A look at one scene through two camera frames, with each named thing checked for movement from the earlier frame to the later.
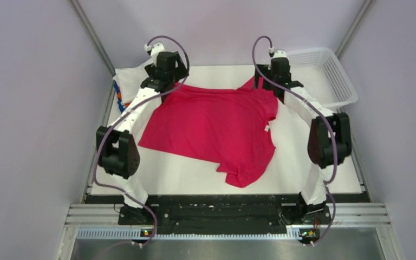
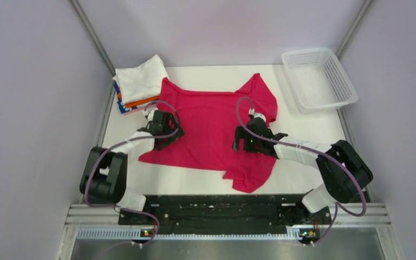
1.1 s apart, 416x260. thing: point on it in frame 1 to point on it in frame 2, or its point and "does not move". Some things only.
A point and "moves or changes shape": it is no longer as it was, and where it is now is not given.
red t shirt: x=227 y=126 moves or changes shape
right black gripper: x=257 y=76 to x=240 y=134
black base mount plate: x=227 y=212 does not move
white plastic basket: x=321 y=76 does not move
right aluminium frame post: x=362 y=13 does not move
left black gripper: x=179 y=71 to x=172 y=138
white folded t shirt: x=130 y=79 does not move
